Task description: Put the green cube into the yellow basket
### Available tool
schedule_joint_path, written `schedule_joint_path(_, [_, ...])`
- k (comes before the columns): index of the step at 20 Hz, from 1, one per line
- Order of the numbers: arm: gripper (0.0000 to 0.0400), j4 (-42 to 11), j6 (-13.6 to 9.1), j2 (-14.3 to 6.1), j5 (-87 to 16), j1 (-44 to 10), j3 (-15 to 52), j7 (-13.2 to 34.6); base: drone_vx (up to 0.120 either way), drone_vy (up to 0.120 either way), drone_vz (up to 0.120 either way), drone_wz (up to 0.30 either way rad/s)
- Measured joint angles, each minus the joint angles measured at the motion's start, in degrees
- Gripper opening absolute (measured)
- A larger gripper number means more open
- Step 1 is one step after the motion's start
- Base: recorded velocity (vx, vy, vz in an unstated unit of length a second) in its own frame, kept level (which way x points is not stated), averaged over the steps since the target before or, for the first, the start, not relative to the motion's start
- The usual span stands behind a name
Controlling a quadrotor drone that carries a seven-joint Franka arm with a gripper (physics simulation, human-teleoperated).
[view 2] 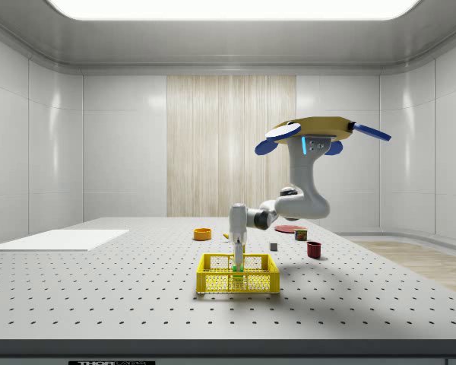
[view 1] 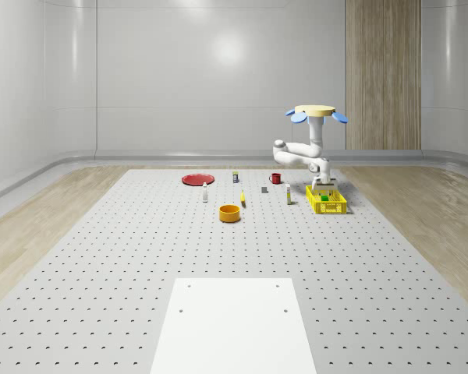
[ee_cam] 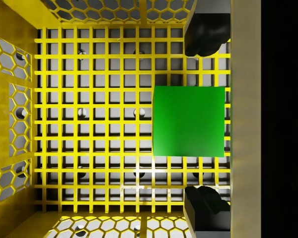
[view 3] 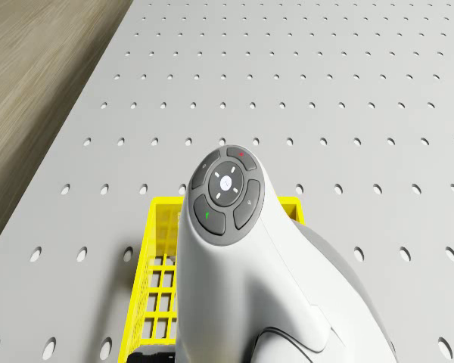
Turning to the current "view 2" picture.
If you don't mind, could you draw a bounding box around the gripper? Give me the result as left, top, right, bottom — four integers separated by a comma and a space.
230, 232, 249, 270

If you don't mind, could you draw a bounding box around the red plate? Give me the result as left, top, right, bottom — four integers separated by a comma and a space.
274, 224, 309, 234

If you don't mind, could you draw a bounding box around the yellow basket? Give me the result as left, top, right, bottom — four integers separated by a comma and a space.
195, 252, 282, 296

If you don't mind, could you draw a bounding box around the red mug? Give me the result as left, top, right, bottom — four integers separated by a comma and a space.
306, 240, 325, 260

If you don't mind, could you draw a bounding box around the drone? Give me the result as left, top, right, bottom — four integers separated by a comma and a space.
254, 116, 393, 157

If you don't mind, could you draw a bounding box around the white board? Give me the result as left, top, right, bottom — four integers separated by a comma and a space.
0, 228, 131, 252

